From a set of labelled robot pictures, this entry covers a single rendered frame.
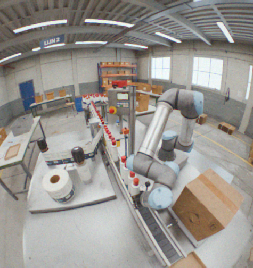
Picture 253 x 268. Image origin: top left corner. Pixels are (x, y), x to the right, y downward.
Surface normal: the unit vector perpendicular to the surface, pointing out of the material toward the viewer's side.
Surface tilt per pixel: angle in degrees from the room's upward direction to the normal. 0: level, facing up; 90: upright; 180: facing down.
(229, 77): 90
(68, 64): 90
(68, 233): 0
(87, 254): 0
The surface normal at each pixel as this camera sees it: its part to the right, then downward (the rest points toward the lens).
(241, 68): -0.87, 0.26
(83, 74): 0.49, 0.43
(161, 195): 0.18, -0.53
